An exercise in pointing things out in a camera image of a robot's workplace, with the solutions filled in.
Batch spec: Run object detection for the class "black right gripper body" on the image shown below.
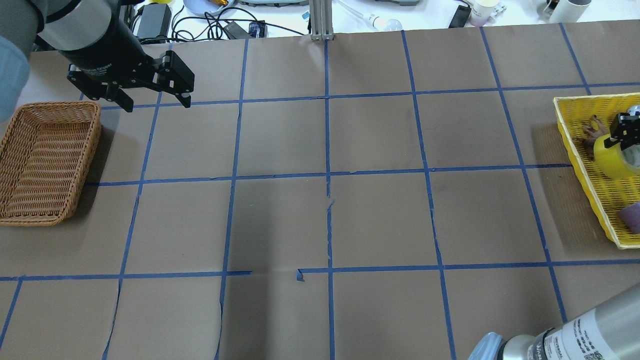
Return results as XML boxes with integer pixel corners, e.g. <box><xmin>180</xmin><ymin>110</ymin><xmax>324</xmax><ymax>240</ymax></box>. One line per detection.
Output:
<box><xmin>622</xmin><ymin>112</ymin><xmax>640</xmax><ymax>148</ymax></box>

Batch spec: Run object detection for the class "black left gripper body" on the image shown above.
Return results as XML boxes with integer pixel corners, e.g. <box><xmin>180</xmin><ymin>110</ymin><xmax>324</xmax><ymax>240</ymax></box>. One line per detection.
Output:
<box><xmin>58</xmin><ymin>20</ymin><xmax>154</xmax><ymax>98</ymax></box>

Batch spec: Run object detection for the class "yellow tape roll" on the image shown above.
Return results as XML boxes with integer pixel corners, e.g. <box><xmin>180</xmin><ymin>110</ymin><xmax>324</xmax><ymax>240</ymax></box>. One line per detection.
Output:
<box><xmin>594</xmin><ymin>136</ymin><xmax>640</xmax><ymax>180</ymax></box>

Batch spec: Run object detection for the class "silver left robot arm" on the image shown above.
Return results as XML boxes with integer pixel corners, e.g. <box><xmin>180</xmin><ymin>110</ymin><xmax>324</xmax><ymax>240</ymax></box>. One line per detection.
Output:
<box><xmin>0</xmin><ymin>0</ymin><xmax>195</xmax><ymax>121</ymax></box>

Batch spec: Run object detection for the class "brown toy animal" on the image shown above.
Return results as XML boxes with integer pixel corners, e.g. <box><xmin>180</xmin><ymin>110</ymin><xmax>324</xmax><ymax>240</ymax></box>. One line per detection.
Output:
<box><xmin>573</xmin><ymin>114</ymin><xmax>610</xmax><ymax>161</ymax></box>

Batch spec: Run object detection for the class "black power adapter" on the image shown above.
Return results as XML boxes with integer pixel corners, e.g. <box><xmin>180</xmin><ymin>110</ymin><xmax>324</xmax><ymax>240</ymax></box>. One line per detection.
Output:
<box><xmin>135</xmin><ymin>3</ymin><xmax>172</xmax><ymax>44</ymax></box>

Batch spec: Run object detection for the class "yellow plastic basket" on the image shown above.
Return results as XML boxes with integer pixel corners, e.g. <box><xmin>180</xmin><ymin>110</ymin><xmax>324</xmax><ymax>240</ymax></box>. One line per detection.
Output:
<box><xmin>553</xmin><ymin>92</ymin><xmax>640</xmax><ymax>249</ymax></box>

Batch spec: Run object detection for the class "blue plate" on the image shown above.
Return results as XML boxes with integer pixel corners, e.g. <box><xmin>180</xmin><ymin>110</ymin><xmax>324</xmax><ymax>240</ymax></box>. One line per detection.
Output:
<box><xmin>183</xmin><ymin>0</ymin><xmax>236</xmax><ymax>17</ymax></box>

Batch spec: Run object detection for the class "purple foam block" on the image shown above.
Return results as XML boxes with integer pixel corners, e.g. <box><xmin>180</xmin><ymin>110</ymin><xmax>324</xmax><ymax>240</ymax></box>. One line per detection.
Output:
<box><xmin>617</xmin><ymin>201</ymin><xmax>640</xmax><ymax>235</ymax></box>

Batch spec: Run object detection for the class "brown wicker basket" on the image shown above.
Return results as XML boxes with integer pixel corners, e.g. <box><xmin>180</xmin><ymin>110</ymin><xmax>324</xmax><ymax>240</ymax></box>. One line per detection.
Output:
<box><xmin>0</xmin><ymin>101</ymin><xmax>102</xmax><ymax>227</ymax></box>

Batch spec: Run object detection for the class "white paper cup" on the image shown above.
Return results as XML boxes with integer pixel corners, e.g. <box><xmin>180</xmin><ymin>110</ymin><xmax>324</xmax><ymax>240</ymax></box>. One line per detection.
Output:
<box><xmin>469</xmin><ymin>0</ymin><xmax>500</xmax><ymax>27</ymax></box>

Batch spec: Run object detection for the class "light bulb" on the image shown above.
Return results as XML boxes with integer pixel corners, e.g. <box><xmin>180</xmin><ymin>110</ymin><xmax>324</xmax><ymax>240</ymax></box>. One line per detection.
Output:
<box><xmin>366</xmin><ymin>13</ymin><xmax>403</xmax><ymax>32</ymax></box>

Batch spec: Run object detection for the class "aluminium frame post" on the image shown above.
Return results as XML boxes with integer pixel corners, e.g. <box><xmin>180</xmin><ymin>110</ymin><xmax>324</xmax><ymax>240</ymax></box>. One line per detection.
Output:
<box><xmin>308</xmin><ymin>0</ymin><xmax>335</xmax><ymax>41</ymax></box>

